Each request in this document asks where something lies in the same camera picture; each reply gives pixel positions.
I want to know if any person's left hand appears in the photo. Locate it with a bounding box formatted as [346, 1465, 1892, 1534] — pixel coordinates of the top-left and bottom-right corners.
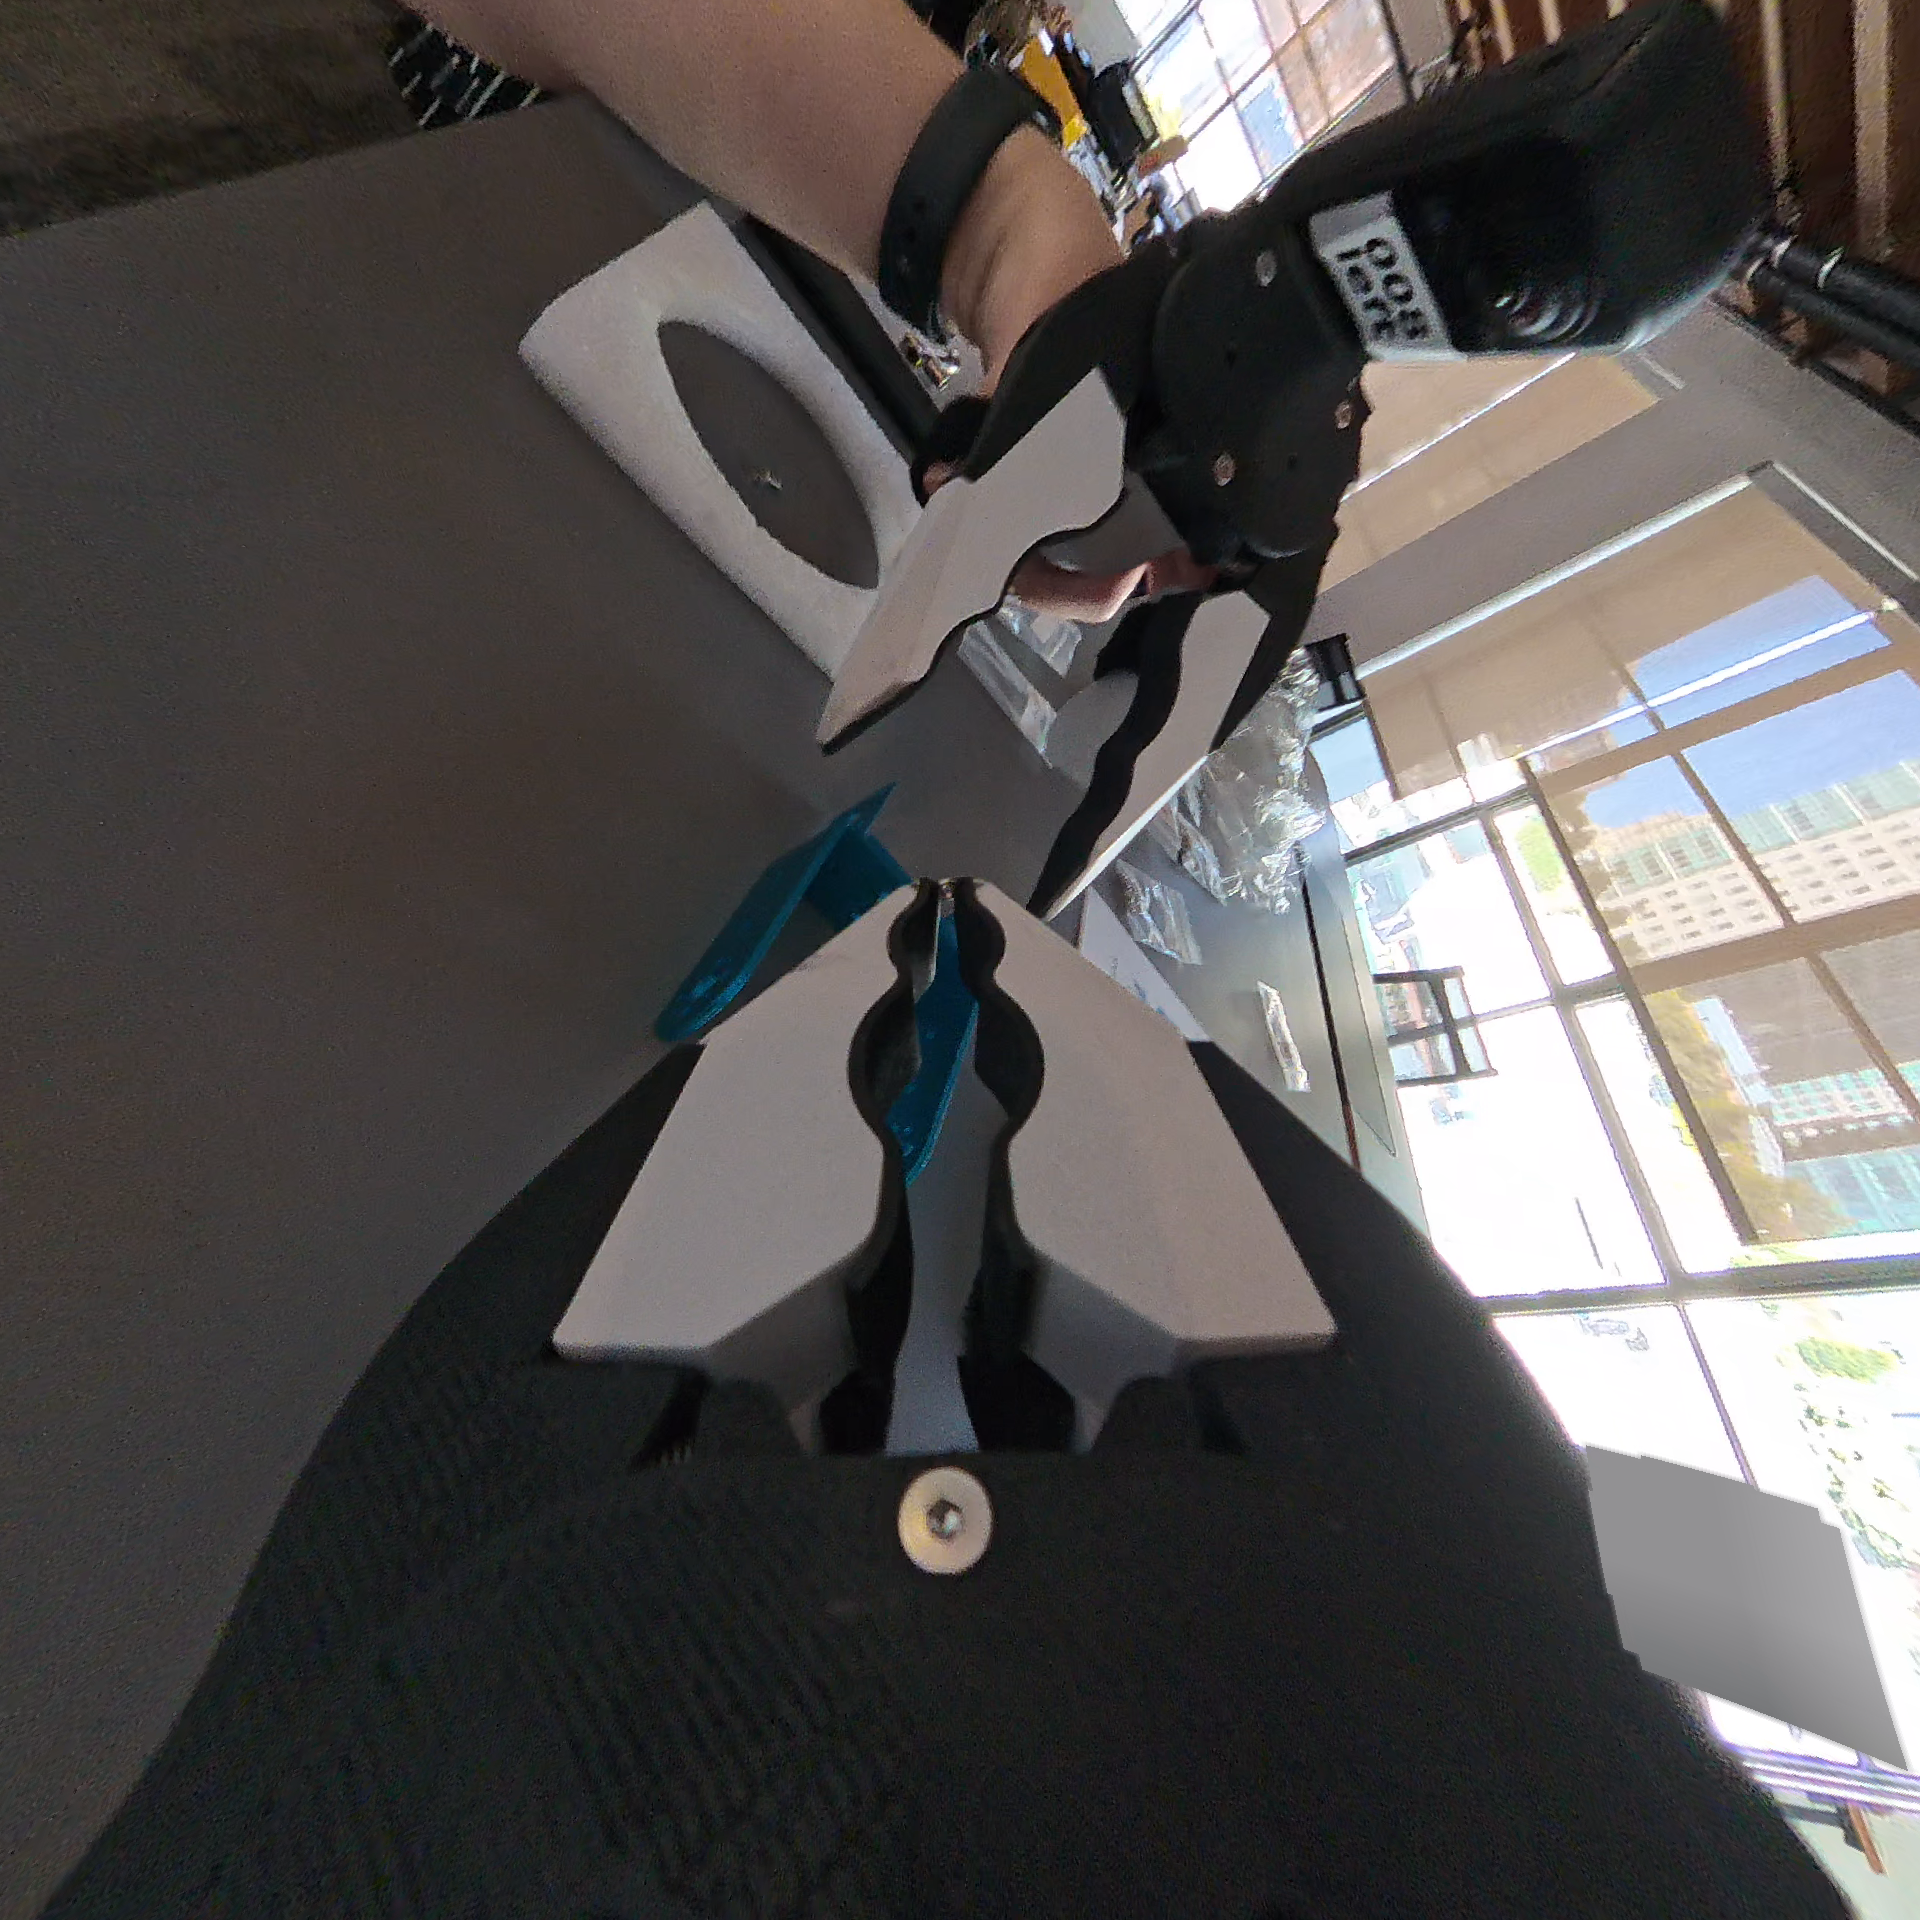
[949, 125, 1139, 396]

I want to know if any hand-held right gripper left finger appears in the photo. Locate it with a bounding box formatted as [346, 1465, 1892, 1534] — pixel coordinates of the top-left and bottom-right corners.
[550, 886, 949, 1459]

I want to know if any black white striped cloth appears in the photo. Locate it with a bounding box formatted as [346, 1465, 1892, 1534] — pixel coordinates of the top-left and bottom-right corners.
[381, 4, 550, 117]

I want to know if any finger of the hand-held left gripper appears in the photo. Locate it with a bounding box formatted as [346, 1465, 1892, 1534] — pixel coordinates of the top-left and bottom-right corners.
[1024, 585, 1280, 917]
[811, 365, 1169, 755]

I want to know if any crumpled clear plastic bag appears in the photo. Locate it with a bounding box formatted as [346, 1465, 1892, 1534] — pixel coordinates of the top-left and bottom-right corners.
[1202, 660, 1336, 907]

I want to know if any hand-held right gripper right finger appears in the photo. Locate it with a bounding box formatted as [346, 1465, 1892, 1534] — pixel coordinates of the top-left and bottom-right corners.
[964, 874, 1337, 1459]

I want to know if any person's left forearm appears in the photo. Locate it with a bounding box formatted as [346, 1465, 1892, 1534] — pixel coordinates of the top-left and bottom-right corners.
[402, 0, 973, 266]

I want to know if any dark grey desk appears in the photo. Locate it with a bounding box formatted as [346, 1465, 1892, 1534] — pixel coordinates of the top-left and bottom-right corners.
[0, 92, 1434, 1914]

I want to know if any group of small screw bags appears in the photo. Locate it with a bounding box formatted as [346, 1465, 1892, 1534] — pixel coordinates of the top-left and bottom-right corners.
[964, 606, 1312, 1090]

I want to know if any white foam sheet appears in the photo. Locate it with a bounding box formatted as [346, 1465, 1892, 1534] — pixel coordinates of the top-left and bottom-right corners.
[514, 198, 938, 676]

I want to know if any blue metal U bracket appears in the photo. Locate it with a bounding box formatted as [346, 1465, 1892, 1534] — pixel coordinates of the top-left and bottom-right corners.
[655, 787, 973, 1188]

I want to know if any white instruction booklet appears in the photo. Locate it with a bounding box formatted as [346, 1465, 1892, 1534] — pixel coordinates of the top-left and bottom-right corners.
[1067, 874, 1212, 1053]

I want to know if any beige roller blind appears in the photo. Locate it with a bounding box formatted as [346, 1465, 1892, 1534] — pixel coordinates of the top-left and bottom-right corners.
[1328, 359, 1892, 787]

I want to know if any black wrist band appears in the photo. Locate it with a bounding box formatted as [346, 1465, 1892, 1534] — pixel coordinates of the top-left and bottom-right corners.
[876, 69, 1062, 349]

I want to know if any large glass window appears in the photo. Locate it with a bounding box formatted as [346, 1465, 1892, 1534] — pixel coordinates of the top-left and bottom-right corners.
[1119, 0, 1441, 213]
[1337, 583, 1920, 1821]

